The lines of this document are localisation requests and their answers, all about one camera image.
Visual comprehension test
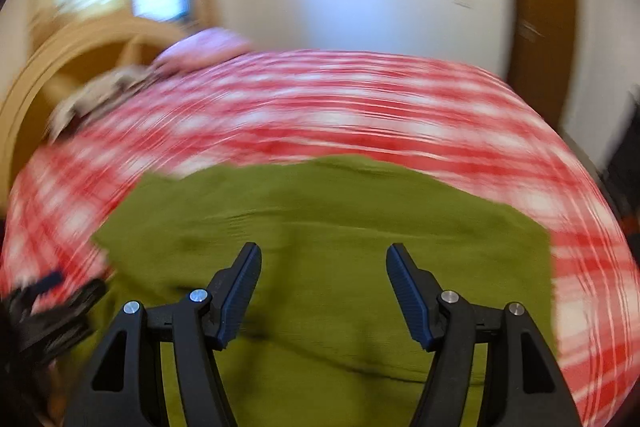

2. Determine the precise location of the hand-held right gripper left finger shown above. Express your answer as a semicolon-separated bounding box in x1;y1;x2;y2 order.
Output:
62;242;263;427

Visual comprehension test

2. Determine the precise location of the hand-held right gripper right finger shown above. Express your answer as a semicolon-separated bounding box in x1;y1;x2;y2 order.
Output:
385;243;584;427

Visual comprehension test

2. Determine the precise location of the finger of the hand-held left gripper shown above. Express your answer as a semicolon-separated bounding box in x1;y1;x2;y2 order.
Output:
60;278;109;320
20;270;67;300

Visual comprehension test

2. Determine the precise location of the green striped knit sweater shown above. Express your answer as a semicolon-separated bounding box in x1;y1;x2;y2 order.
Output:
92;154;557;427

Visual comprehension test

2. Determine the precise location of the brown patterned pillow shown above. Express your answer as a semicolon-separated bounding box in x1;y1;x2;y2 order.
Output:
47;64;162;141

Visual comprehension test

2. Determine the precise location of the red plaid bed sheet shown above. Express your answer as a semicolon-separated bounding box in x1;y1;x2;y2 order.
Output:
0;49;632;427

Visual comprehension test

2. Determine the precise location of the wooden round headboard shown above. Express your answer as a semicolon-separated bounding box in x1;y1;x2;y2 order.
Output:
0;14;177;204

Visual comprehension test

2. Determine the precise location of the pink pillow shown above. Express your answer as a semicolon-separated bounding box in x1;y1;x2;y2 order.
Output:
152;28;254;78

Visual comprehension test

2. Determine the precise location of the brown wooden door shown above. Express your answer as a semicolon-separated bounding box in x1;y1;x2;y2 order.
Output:
506;0;584;124

